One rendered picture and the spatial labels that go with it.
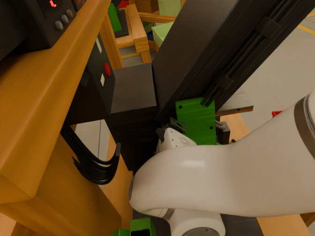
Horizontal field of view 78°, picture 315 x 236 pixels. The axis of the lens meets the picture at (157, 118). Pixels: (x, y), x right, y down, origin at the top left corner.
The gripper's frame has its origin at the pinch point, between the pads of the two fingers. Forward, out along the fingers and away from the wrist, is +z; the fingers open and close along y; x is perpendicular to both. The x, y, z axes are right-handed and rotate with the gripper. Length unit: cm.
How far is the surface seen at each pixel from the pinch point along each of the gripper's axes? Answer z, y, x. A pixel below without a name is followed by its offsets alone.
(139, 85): 20.7, 13.1, -0.2
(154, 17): 298, 15, -27
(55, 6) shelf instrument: -14.7, 35.2, -13.6
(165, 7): 283, 10, -47
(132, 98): 13.6, 13.5, 3.0
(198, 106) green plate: 2.7, -2.1, -9.7
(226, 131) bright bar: 18.2, -26.3, -4.4
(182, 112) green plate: 2.8, 0.7, -5.4
